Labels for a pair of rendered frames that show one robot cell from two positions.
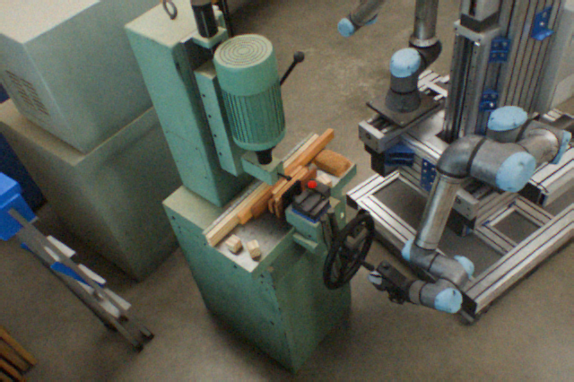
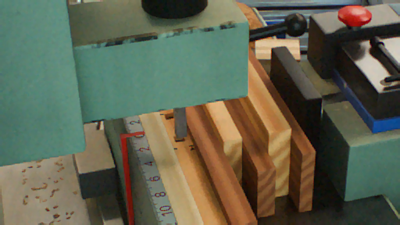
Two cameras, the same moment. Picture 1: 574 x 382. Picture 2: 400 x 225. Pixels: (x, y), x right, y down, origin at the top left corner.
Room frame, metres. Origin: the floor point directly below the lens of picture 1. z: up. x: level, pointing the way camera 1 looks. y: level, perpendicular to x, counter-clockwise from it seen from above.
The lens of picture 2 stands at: (1.06, 0.54, 1.36)
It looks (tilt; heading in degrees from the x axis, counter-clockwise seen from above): 36 degrees down; 297
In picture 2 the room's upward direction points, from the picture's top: straight up
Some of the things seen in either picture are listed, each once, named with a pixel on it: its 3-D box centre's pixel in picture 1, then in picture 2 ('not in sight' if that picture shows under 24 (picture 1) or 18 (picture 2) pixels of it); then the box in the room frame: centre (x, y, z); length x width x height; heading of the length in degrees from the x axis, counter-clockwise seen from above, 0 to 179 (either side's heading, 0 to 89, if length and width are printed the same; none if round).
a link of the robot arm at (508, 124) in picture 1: (507, 128); not in sight; (1.40, -0.80, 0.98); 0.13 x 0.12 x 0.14; 43
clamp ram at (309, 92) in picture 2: (299, 200); (324, 108); (1.26, -0.03, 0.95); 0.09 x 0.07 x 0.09; 133
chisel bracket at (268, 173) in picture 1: (263, 167); (152, 58); (1.37, 0.07, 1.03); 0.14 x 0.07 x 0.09; 43
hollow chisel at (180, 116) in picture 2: not in sight; (180, 110); (1.36, 0.06, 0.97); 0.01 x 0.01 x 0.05; 43
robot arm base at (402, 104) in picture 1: (403, 92); not in sight; (1.84, -0.55, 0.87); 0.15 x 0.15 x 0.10
